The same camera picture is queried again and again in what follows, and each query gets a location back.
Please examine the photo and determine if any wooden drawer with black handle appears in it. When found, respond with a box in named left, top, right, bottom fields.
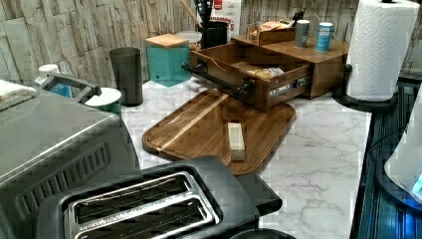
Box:
left=181, top=43, right=314, bottom=111

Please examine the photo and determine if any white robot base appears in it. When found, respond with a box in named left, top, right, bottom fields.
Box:
left=377, top=90, right=422, bottom=211

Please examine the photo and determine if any wooden drawer cabinet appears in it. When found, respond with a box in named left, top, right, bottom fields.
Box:
left=232, top=35, right=349, bottom=99

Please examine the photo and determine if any wooden cutting board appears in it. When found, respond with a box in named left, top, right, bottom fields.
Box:
left=142, top=90, right=296, bottom=175

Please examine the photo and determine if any small wooden block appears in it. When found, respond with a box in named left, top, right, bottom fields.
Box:
left=228, top=122, right=246, bottom=161

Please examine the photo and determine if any black two-slot toaster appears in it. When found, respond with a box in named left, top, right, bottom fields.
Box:
left=35, top=155, right=283, bottom=239

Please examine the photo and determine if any teal canister with wooden lid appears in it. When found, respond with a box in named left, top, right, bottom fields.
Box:
left=145, top=34, right=190, bottom=87

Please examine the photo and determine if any round container with white lid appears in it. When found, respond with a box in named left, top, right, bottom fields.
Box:
left=176, top=31, right=202, bottom=51

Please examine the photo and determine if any black utensil holder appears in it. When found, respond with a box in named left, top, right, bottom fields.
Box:
left=199, top=22, right=228, bottom=49

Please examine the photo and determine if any wooden tea bag organizer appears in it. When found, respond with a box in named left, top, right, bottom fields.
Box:
left=246, top=22, right=296, bottom=46

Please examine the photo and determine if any green can with white lid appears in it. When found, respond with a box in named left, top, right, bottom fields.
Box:
left=86, top=88, right=121, bottom=116

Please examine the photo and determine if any dark grey tumbler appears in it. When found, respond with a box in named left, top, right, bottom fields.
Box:
left=109, top=47, right=143, bottom=107

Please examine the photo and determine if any wooden spoon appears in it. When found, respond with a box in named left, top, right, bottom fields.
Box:
left=180, top=0, right=203, bottom=28

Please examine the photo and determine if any white cereal box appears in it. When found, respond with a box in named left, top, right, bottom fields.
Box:
left=210, top=0, right=242, bottom=39

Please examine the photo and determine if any black paper towel holder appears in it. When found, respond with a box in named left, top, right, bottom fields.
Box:
left=331, top=64, right=398, bottom=113

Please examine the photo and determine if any grey spice shaker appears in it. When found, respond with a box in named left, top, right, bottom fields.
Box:
left=294, top=20, right=311, bottom=48

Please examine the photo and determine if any blue spice shaker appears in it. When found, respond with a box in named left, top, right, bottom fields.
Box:
left=316, top=22, right=333, bottom=52

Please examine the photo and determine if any blue bottle with white cap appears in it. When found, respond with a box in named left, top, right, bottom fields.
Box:
left=34, top=64, right=74, bottom=99

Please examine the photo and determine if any silver toaster oven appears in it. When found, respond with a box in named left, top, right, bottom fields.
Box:
left=0, top=74, right=138, bottom=239

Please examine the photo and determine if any white paper towel roll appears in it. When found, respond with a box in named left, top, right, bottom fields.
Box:
left=346, top=0, right=420, bottom=102

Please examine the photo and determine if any white folded towel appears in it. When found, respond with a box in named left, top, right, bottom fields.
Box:
left=0, top=80, right=37, bottom=111

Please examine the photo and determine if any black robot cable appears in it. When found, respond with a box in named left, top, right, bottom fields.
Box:
left=366, top=125, right=407, bottom=154

